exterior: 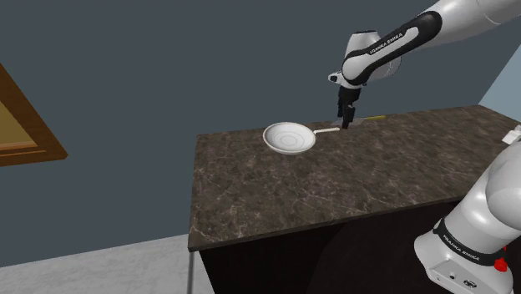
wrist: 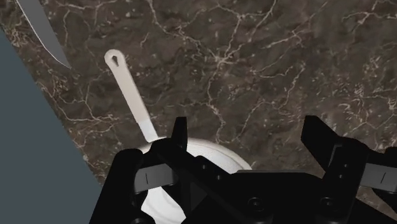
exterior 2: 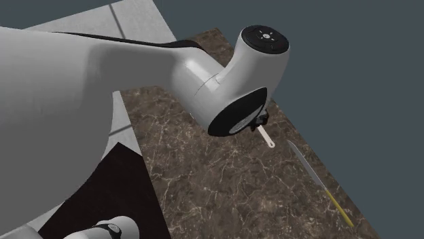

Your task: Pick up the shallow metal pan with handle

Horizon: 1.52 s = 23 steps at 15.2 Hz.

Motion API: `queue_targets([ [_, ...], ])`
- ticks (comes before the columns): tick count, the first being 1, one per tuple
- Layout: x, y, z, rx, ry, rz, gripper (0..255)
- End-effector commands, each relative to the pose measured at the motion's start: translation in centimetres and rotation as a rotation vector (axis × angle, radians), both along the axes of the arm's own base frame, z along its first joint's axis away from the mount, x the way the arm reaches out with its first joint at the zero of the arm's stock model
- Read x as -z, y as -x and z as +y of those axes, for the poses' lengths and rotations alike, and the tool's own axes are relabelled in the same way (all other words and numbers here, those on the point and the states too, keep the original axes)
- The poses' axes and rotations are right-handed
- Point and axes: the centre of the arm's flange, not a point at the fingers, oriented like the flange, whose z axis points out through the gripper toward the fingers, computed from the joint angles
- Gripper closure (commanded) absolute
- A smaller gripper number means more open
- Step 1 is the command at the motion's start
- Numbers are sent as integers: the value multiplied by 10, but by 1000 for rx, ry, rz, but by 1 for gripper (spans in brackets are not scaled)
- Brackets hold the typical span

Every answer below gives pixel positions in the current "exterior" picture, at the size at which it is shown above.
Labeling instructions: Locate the white frying pan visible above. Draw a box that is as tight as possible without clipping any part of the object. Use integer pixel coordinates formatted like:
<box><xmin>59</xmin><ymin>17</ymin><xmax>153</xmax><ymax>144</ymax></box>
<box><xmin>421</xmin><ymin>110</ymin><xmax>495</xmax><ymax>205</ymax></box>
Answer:
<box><xmin>262</xmin><ymin>121</ymin><xmax>341</xmax><ymax>156</ymax></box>

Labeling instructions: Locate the small white object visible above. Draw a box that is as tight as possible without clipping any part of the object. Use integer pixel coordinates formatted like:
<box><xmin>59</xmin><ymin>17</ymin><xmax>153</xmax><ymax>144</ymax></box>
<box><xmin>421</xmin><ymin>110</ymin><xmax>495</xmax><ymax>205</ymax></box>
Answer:
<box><xmin>501</xmin><ymin>124</ymin><xmax>521</xmax><ymax>144</ymax></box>

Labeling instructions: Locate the brown framed wall picture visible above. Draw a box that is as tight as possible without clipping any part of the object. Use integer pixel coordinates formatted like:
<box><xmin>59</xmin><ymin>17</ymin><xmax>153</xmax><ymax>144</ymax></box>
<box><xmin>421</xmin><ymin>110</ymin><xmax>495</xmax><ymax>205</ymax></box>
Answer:
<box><xmin>0</xmin><ymin>63</ymin><xmax>69</xmax><ymax>168</ymax></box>

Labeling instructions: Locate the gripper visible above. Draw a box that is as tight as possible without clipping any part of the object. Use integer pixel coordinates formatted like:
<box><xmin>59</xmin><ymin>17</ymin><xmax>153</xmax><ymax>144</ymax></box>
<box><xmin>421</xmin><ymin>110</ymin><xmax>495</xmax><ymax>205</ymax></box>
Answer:
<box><xmin>336</xmin><ymin>84</ymin><xmax>362</xmax><ymax>130</ymax></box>

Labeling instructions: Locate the grey knife with yellow handle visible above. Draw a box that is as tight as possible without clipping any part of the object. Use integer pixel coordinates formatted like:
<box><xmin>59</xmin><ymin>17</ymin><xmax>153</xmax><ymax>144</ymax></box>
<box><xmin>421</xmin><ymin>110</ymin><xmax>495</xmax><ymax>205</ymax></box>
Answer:
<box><xmin>331</xmin><ymin>115</ymin><xmax>387</xmax><ymax>126</ymax></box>

